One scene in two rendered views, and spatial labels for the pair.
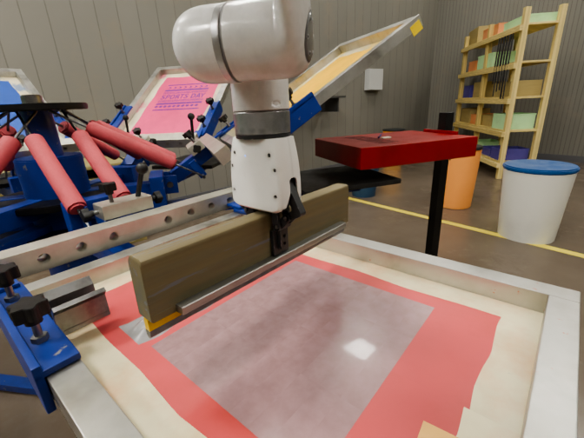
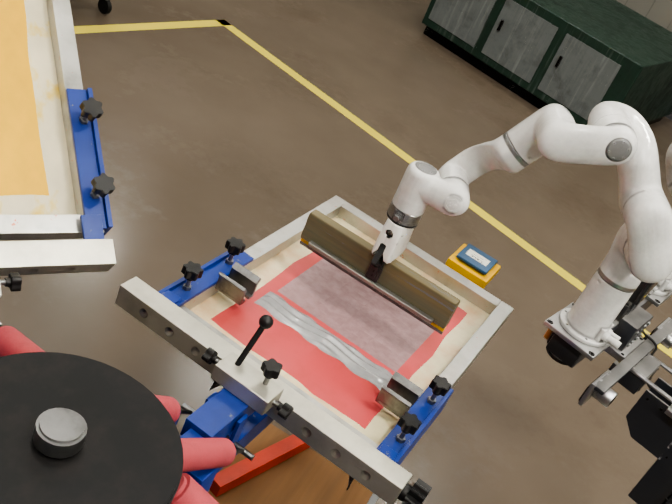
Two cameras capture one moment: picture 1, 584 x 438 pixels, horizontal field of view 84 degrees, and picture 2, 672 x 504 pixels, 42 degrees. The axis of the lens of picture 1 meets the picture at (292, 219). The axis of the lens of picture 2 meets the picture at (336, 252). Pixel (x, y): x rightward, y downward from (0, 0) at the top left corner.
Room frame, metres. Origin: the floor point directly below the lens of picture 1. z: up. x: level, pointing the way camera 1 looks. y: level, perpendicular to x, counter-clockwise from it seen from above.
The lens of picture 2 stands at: (1.26, 1.58, 2.17)
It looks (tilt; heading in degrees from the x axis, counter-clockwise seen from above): 32 degrees down; 246
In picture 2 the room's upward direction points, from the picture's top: 24 degrees clockwise
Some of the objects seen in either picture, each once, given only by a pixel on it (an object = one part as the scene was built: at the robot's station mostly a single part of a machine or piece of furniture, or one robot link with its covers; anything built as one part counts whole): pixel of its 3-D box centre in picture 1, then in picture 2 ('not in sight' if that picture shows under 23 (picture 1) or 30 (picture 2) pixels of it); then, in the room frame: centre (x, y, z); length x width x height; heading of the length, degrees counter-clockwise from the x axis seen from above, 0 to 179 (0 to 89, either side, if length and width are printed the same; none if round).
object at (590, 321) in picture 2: not in sight; (604, 308); (-0.04, 0.18, 1.21); 0.16 x 0.13 x 0.15; 128
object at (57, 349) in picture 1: (30, 332); (410, 428); (0.42, 0.41, 0.98); 0.30 x 0.05 x 0.07; 49
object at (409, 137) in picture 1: (390, 147); not in sight; (1.62, -0.50, 1.06); 0.61 x 0.46 x 0.12; 109
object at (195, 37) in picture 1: (239, 64); (433, 195); (0.43, 0.05, 1.33); 0.15 x 0.10 x 0.11; 164
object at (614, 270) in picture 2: not in sight; (636, 253); (-0.03, 0.18, 1.37); 0.13 x 0.10 x 0.16; 74
